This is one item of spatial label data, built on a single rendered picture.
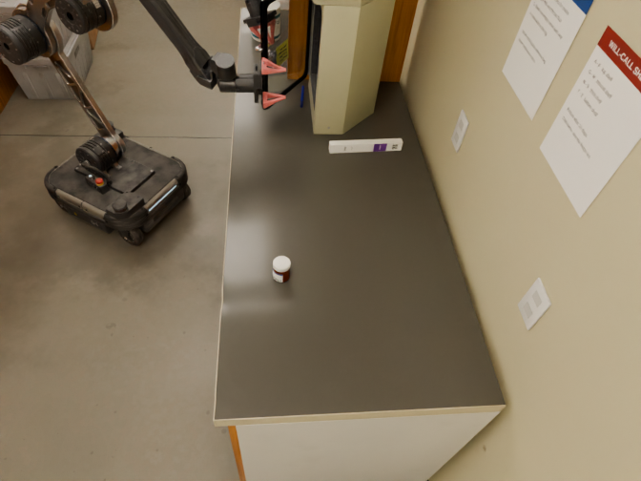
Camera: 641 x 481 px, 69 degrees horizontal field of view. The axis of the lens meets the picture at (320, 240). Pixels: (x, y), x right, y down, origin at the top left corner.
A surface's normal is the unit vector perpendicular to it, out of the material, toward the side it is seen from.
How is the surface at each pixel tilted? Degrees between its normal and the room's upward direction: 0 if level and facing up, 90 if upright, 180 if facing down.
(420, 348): 0
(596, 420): 90
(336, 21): 90
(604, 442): 90
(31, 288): 0
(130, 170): 0
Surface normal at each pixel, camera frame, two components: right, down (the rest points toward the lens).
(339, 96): 0.07, 0.77
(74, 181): 0.07, -0.63
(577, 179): -0.99, 0.01
